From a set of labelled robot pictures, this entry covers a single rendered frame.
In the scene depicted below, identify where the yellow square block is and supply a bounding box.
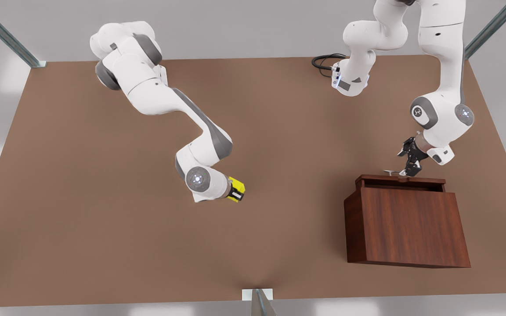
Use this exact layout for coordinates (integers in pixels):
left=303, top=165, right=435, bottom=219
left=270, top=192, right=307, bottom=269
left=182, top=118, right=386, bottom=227
left=228, top=176, right=246, bottom=203

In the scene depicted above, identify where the brown wooden drawer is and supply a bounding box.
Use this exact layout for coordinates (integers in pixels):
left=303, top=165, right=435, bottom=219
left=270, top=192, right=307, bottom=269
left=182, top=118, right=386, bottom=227
left=355, top=170, right=447, bottom=193

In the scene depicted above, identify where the brown wooden cabinet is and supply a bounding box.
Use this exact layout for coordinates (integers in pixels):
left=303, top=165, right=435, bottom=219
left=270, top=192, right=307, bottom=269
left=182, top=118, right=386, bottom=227
left=344, top=180, right=471, bottom=269

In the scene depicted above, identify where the silver frame post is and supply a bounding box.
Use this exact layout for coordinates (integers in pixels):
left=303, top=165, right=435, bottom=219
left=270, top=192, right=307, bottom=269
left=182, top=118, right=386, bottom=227
left=0, top=0, right=47, bottom=68
left=464, top=0, right=506, bottom=60
left=242, top=288, right=277, bottom=316

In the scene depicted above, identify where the black cable loop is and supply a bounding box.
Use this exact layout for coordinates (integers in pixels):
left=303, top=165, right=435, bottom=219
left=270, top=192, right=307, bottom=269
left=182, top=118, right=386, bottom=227
left=311, top=54, right=347, bottom=79

